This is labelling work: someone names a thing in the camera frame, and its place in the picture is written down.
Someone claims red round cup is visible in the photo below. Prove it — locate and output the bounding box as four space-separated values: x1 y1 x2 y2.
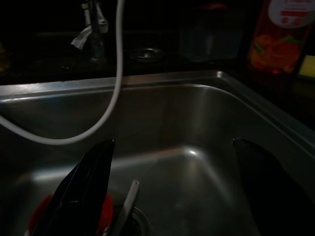
27 193 114 236

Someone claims round metal countertop hole cover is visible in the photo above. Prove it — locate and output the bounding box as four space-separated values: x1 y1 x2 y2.
127 47 165 61

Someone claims red orange juice carton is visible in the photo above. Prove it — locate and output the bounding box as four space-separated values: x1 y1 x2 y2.
247 0 315 74

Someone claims yellow sponge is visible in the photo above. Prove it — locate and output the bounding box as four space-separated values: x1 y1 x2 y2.
298 55 315 77

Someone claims clear plastic container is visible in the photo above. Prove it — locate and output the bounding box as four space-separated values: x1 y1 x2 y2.
179 24 243 62

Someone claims metal sink drain strainer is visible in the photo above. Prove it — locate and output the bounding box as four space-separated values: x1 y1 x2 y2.
108 189 152 236

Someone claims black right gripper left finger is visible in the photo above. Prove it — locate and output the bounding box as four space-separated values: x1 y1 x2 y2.
40 139 116 236

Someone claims stainless steel sink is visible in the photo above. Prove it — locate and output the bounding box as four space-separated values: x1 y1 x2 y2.
0 70 315 236

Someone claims white flexible hose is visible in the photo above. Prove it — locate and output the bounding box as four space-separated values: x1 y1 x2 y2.
0 0 124 146

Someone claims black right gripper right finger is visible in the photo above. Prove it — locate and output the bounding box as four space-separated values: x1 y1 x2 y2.
232 137 315 236

